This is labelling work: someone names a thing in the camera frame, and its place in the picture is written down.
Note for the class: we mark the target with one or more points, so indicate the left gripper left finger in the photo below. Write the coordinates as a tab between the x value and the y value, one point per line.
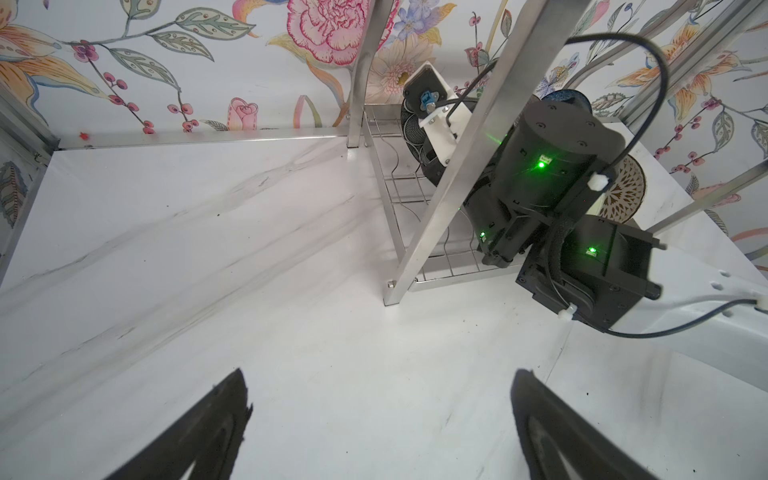
203	443

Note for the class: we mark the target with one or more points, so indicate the dark blue flower bowl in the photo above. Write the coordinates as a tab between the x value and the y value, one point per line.
413	135

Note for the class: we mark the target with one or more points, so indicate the blue floral bowl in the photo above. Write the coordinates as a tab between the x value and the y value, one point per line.
572	97

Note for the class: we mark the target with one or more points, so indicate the steel two-tier dish rack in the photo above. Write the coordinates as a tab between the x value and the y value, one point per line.
538	35

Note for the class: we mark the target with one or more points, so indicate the left aluminium corner post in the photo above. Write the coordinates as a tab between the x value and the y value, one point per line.
24	132

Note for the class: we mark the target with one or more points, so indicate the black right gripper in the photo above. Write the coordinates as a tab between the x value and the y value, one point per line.
443	133

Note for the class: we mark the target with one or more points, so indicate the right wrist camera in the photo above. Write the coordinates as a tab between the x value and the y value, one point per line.
426	91

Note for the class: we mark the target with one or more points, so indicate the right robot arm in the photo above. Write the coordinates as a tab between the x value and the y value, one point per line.
531	207

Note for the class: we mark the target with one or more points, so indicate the brown white patterned bowl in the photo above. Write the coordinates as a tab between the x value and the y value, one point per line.
625	197

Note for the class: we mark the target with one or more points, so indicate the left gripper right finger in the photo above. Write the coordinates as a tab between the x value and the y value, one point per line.
557	443

